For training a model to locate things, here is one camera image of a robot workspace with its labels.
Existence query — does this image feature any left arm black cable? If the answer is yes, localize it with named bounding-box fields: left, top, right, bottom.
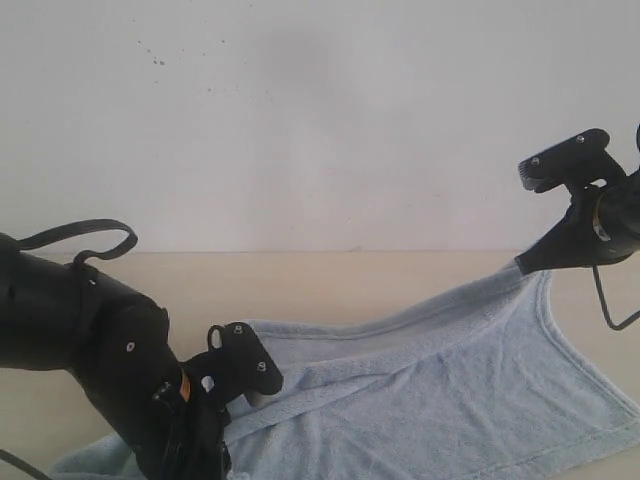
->
left=0, top=218, right=139, bottom=480

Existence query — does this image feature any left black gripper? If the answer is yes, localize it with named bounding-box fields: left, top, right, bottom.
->
left=136, top=351, right=231, bottom=479

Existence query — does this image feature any light blue towel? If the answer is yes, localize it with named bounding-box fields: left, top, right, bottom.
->
left=49, top=267, right=640, bottom=480

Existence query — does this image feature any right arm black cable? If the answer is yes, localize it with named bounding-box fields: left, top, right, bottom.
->
left=591, top=122, right=640, bottom=331

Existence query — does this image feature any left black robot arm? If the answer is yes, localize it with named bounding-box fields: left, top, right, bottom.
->
left=1, top=235, right=230, bottom=479

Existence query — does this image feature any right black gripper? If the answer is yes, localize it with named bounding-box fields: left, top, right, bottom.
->
left=514, top=187, right=606, bottom=275

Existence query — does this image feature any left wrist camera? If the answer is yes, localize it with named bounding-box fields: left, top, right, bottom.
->
left=205, top=322, right=284, bottom=405

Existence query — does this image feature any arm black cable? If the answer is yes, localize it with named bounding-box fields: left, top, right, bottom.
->
left=0, top=218, right=139, bottom=480
left=591, top=122, right=640, bottom=331

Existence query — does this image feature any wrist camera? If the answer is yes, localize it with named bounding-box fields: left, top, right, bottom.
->
left=518, top=128, right=627, bottom=196
left=205, top=322, right=284, bottom=405

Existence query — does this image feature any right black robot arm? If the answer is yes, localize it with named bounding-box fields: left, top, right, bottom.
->
left=515, top=172, right=639, bottom=275

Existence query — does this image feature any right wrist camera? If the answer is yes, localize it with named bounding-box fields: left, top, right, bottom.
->
left=518, top=128, right=627, bottom=196

